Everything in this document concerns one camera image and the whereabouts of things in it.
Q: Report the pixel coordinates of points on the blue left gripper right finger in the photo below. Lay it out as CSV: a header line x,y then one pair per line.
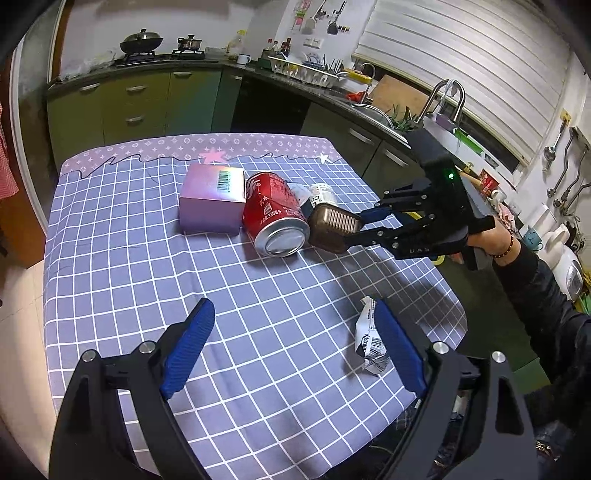
x,y
400,348

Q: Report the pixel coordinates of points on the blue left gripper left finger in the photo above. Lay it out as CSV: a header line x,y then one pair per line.
x,y
189,340

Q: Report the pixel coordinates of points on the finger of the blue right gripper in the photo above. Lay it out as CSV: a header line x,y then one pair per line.
x,y
373,215
346,239

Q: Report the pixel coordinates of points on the silver white snack wrapper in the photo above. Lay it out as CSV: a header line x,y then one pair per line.
x,y
369,345

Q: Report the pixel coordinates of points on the white plastic pill bottle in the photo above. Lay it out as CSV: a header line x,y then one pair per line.
x,y
309,196

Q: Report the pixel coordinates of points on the red soda can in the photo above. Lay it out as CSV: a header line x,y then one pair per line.
x,y
273,216

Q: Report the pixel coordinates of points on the black sleeved right forearm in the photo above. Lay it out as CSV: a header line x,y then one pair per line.
x,y
559,334

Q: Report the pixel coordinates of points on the steel kitchen sink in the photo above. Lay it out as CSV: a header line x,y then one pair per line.
x,y
375,114

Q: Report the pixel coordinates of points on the steel kitchen faucet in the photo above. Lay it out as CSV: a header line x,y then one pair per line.
x,y
446,92

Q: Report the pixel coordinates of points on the green kitchen cabinets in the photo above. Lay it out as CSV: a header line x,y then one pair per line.
x,y
184,110

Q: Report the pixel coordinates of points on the person right hand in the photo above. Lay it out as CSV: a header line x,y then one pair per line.
x,y
498,243

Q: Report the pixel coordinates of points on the red tin can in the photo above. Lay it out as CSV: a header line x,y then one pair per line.
x,y
488,183

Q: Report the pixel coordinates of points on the teal mug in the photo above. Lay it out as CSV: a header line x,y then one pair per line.
x,y
533,240

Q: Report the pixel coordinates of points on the blue checked tablecloth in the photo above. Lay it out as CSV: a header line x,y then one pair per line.
x,y
278,392

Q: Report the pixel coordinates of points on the wooden cutting board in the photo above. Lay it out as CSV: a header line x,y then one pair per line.
x,y
394,97

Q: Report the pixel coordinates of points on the white electric kettle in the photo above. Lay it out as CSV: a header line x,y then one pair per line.
x,y
553,245

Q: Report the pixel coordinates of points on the pink cardboard box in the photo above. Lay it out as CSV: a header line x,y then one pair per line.
x,y
212,199

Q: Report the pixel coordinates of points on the dish drying rack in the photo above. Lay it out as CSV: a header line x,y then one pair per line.
x,y
314,75

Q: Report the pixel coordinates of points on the white window blind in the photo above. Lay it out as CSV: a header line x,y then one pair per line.
x,y
510,59

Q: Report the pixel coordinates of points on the small steel pot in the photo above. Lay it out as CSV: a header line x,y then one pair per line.
x,y
188,43

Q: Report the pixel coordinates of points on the black wok on stove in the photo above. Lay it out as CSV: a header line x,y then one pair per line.
x,y
141,42

